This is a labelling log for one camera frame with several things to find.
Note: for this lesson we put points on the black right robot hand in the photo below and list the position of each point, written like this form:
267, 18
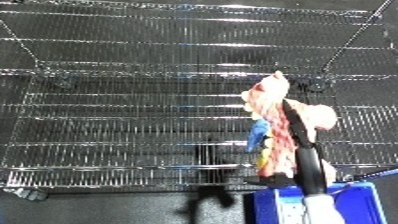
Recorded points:
309, 166

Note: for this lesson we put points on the pink and white soft toy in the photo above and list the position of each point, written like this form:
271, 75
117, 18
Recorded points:
273, 100

